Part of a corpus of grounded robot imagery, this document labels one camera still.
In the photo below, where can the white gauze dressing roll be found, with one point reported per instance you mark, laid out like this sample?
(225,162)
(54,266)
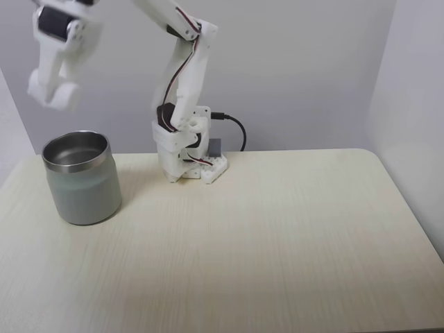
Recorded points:
(66,97)

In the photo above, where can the stainless steel grey cup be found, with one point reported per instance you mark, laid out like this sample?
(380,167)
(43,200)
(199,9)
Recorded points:
(83,187)

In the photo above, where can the grey clamp block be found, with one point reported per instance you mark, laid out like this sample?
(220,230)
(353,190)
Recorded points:
(215,147)

